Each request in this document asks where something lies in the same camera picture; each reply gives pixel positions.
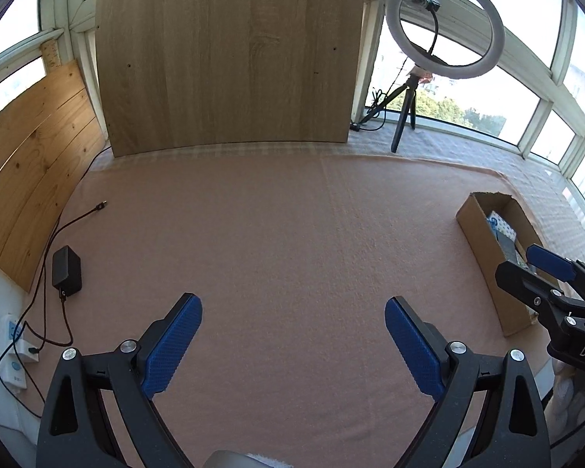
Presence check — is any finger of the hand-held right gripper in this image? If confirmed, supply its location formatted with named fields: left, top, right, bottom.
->
left=526, top=245, right=585, bottom=298
left=496, top=261, right=585, bottom=347

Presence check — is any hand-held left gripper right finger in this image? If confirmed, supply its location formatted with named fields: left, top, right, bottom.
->
left=385, top=296, right=551, bottom=468

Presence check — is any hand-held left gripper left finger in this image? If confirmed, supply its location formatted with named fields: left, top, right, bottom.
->
left=36, top=292, right=204, bottom=468

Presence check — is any patterned tissue pack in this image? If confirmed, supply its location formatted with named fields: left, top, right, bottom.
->
left=486, top=211, right=516, bottom=242

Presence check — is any cardboard box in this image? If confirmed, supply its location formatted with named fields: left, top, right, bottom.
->
left=457, top=192, right=561, bottom=337

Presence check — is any person's right hand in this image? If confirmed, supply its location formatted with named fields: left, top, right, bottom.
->
left=553, top=368, right=585, bottom=449

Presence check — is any white power strip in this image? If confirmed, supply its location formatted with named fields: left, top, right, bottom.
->
left=0, top=314, right=42, bottom=391

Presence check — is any black tripod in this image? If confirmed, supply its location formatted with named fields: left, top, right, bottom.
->
left=361, top=71, right=432, bottom=153

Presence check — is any pine plank board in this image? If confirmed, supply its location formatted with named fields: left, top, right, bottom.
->
left=0, top=58, right=107, bottom=293

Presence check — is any light wood board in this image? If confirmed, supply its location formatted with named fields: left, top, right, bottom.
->
left=95, top=0, right=366, bottom=158

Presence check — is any black power adapter with cable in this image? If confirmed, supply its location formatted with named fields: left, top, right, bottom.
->
left=0, top=200, right=109, bottom=420

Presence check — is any black ring light cable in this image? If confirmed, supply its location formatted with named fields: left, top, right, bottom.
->
left=365, top=56, right=410, bottom=130

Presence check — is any white ring light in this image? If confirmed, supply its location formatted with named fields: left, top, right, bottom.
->
left=386, top=0, right=506, bottom=80

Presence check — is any black gooseneck mount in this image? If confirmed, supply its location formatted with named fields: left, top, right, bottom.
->
left=409, top=0, right=442, bottom=59

